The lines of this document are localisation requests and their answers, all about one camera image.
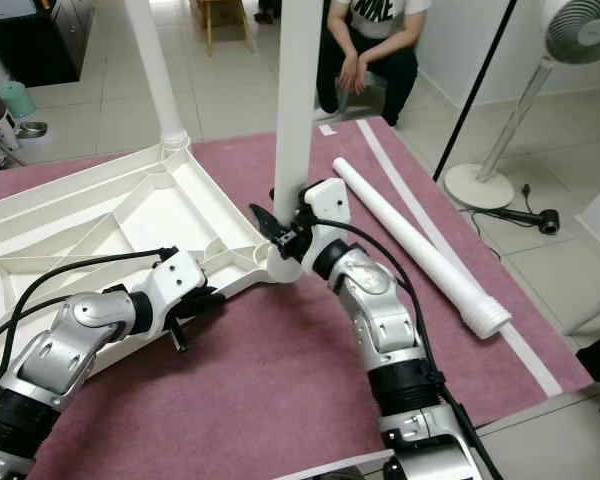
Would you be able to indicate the black slanted pole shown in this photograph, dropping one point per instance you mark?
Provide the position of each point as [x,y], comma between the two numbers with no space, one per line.
[475,90]

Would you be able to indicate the pink table cloth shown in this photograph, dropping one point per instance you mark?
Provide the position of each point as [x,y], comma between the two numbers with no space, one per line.
[290,400]

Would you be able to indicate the white plastic table top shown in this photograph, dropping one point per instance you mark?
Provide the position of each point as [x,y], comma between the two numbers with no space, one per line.
[110,220]

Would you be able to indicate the black cabinet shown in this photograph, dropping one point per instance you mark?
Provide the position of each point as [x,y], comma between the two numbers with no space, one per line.
[40,40]

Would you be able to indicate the white standing fan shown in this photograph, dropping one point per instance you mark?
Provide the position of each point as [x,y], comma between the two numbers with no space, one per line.
[475,188]

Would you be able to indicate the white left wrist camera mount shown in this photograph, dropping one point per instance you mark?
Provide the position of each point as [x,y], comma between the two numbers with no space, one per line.
[178,280]

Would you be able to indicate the metal pet bowl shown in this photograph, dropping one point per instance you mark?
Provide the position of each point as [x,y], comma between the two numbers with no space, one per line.
[32,129]

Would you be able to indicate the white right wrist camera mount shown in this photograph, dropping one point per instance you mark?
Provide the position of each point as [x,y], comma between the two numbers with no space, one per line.
[330,198]

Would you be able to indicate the black hair dryer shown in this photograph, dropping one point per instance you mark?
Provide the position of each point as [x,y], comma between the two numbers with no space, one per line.
[545,220]

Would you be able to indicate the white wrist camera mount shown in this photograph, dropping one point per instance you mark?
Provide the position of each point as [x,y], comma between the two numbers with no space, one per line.
[178,280]
[330,198]

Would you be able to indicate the seated person in white shirt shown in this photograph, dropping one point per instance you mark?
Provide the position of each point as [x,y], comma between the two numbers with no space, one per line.
[375,50]

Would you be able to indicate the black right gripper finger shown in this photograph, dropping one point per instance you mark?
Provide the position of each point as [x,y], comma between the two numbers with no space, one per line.
[265,220]

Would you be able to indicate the grey low stool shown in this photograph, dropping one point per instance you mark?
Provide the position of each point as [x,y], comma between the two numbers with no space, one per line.
[370,95]

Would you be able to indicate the small white tape piece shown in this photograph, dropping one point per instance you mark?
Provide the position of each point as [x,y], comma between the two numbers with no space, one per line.
[327,129]

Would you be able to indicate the long white tape strip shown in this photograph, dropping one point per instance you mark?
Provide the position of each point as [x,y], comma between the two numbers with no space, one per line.
[395,165]

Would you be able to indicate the white plastic table leg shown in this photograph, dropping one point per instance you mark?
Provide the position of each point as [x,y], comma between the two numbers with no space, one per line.
[297,100]
[155,60]
[420,245]

